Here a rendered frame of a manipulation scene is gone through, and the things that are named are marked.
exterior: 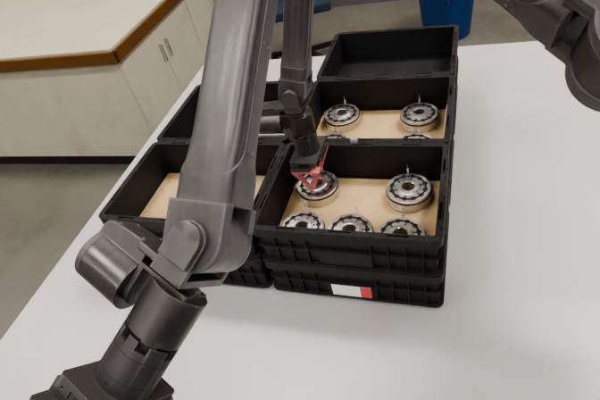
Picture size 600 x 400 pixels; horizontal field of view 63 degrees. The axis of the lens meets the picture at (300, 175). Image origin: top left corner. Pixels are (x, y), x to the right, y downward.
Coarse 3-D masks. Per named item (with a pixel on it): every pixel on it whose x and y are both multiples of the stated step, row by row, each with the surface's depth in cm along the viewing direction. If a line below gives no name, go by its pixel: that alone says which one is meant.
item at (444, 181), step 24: (288, 144) 123; (336, 144) 119; (360, 144) 118; (384, 144) 116; (408, 144) 114; (432, 144) 112; (264, 192) 111; (312, 240) 100; (336, 240) 98; (360, 240) 96; (384, 240) 94; (408, 240) 92; (432, 240) 91
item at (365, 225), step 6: (342, 216) 110; (348, 216) 110; (354, 216) 109; (360, 216) 109; (330, 222) 109; (336, 222) 109; (342, 222) 109; (360, 222) 107; (366, 222) 108; (330, 228) 108; (336, 228) 108; (366, 228) 106
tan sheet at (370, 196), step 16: (352, 192) 120; (368, 192) 119; (384, 192) 118; (432, 192) 114; (288, 208) 120; (304, 208) 119; (320, 208) 118; (336, 208) 117; (352, 208) 116; (368, 208) 115; (384, 208) 114; (432, 208) 111; (432, 224) 107
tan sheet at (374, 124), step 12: (324, 120) 146; (372, 120) 141; (384, 120) 140; (396, 120) 139; (444, 120) 134; (324, 132) 141; (336, 132) 140; (348, 132) 139; (360, 132) 138; (372, 132) 136; (384, 132) 135; (396, 132) 134; (408, 132) 133; (432, 132) 131
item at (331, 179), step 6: (306, 174) 124; (324, 174) 123; (330, 174) 122; (300, 180) 122; (330, 180) 120; (336, 180) 120; (300, 186) 121; (330, 186) 119; (336, 186) 118; (300, 192) 119; (306, 192) 119; (312, 192) 118; (318, 192) 118; (324, 192) 118; (330, 192) 117; (312, 198) 117; (318, 198) 117
